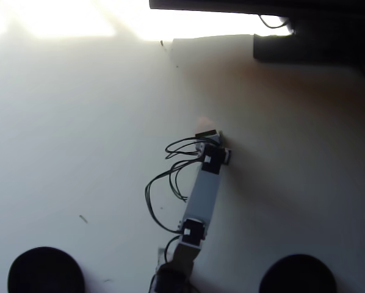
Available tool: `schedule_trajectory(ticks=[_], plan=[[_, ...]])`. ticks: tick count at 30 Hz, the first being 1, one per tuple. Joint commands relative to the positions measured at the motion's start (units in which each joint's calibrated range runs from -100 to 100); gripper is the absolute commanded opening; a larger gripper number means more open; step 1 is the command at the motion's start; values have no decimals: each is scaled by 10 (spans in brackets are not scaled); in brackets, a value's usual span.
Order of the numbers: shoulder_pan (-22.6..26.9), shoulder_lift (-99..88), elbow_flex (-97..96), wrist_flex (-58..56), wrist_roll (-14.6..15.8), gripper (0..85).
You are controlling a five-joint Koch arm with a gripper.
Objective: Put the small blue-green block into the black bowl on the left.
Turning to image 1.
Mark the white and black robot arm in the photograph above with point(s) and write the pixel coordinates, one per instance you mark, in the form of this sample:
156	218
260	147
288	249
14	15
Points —
204	195

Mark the black round bowl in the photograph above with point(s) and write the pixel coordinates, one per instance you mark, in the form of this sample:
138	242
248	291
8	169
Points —
297	276
45	271

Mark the black monitor edge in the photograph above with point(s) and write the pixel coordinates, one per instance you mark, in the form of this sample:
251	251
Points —
231	4

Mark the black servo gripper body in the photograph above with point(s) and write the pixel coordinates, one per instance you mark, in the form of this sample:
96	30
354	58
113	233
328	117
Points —
211	138

